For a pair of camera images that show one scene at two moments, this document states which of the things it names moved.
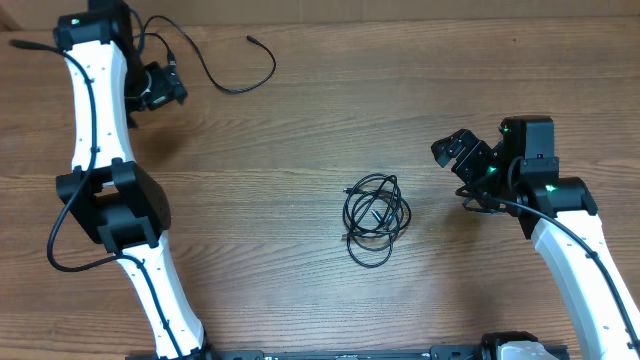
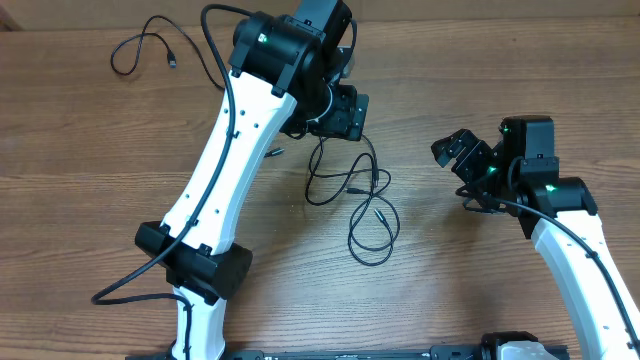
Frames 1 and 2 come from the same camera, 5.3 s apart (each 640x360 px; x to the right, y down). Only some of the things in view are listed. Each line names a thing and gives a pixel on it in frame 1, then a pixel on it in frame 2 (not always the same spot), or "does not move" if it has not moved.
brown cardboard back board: x=44 y=15 does not move
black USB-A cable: x=172 y=61 does not move
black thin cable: x=374 y=208 to x=343 y=183
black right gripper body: x=474 y=168 does not move
